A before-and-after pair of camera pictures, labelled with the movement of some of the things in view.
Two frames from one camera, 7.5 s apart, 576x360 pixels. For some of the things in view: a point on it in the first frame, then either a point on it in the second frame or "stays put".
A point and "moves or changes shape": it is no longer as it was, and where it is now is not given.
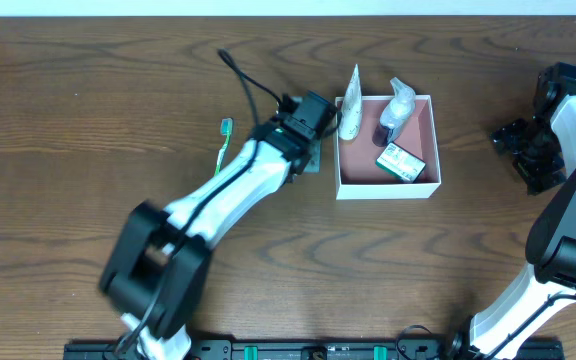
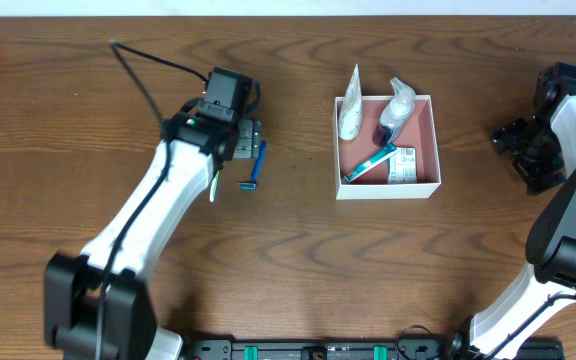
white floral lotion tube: (351, 117) stays put
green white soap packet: (401, 162) moves or changes shape
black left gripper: (313, 158) to (247, 138)
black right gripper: (513, 138) stays put
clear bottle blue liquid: (396, 116) stays put
